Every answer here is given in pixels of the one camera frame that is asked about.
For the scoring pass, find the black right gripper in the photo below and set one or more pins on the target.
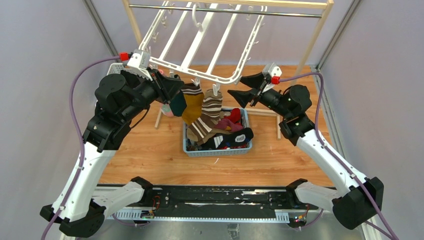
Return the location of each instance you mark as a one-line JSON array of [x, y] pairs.
[[255, 81]]

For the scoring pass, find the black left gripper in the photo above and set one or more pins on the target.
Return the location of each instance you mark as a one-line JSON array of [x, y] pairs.
[[164, 86]]

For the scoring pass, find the green reindeer sock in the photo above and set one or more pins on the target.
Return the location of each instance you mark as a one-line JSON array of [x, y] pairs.
[[178, 104]]

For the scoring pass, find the mustard yellow sock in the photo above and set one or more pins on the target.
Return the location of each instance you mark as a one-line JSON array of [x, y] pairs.
[[193, 96]]

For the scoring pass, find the pink patterned sock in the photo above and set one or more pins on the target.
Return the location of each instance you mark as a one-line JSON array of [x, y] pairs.
[[166, 110]]

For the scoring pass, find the brown white striped sock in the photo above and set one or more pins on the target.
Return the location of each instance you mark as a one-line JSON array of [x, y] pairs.
[[209, 117]]

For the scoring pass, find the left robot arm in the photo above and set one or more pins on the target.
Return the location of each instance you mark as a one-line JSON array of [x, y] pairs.
[[120, 98]]

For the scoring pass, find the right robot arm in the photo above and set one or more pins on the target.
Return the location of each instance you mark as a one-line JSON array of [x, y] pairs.
[[324, 152]]

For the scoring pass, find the red sock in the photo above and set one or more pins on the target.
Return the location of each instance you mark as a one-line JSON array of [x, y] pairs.
[[235, 115]]

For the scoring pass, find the purple striped sock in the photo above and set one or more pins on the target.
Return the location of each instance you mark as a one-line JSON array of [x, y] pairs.
[[228, 125]]

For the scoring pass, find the blue plastic sock basket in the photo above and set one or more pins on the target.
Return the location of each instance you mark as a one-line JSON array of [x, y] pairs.
[[220, 152]]

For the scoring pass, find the wooden clothes rack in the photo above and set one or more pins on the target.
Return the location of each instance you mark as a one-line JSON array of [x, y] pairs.
[[202, 13]]

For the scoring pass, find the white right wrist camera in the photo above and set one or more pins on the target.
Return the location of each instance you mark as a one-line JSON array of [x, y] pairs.
[[272, 73]]

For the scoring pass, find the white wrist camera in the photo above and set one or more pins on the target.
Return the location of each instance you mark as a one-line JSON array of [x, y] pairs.
[[139, 62], [272, 73]]

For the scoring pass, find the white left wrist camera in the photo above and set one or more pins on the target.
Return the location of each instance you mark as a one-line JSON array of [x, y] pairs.
[[139, 62]]

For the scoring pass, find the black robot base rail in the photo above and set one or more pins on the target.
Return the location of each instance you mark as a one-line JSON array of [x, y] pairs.
[[287, 204]]

